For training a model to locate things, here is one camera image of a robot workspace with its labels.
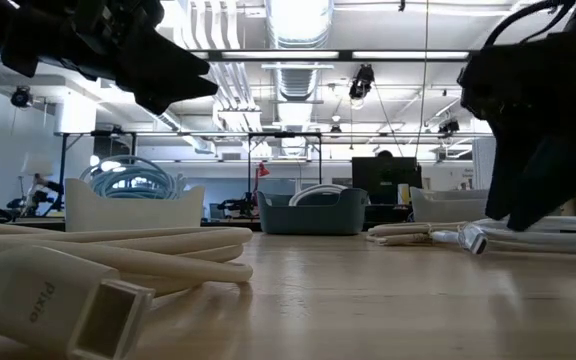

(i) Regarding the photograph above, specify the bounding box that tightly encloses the white lampshade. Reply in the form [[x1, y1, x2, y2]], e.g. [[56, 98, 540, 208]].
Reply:
[[20, 154, 54, 177]]

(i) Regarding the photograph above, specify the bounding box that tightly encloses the white translucent plastic bin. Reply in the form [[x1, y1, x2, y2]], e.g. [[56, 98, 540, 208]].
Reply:
[[64, 178, 207, 234], [410, 186, 490, 224]]

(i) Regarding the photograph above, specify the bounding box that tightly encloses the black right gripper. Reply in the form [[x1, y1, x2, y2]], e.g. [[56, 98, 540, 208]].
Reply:
[[457, 19, 576, 233]]

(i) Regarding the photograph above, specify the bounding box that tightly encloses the black ceiling spotlight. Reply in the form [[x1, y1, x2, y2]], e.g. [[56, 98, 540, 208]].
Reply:
[[437, 117, 462, 136], [10, 85, 33, 109]]

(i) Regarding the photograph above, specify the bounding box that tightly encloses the blue cable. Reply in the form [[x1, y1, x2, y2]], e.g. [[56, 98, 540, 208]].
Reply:
[[87, 164, 189, 201], [78, 154, 179, 189]]

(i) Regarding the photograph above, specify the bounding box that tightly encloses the teal plastic bin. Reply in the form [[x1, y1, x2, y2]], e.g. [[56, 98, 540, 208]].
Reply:
[[256, 187, 370, 236]]

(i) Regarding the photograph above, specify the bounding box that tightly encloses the black overhead camera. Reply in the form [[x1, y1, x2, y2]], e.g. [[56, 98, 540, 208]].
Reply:
[[347, 63, 377, 101]]

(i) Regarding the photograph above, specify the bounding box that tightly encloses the silver ventilation duct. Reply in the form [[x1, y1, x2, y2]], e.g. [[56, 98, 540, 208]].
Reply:
[[265, 0, 334, 156]]

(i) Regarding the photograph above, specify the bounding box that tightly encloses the beige cable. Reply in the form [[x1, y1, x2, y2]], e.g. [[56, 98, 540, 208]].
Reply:
[[0, 221, 255, 360], [366, 221, 469, 247]]

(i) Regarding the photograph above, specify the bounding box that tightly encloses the red desk lamp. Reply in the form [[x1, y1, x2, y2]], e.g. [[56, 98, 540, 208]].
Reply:
[[252, 161, 272, 201]]

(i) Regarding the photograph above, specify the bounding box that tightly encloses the black computer monitor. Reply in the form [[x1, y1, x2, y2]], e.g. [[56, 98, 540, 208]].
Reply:
[[351, 156, 423, 206]]

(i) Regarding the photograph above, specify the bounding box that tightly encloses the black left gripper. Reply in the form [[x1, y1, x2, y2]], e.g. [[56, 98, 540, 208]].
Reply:
[[30, 0, 219, 116]]

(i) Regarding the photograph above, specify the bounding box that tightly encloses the white cable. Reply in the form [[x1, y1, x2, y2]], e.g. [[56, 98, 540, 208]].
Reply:
[[430, 215, 576, 259], [287, 183, 350, 207]]

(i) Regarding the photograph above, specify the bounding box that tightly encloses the black background table frame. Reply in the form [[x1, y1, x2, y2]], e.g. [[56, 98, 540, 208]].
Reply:
[[57, 130, 324, 221]]

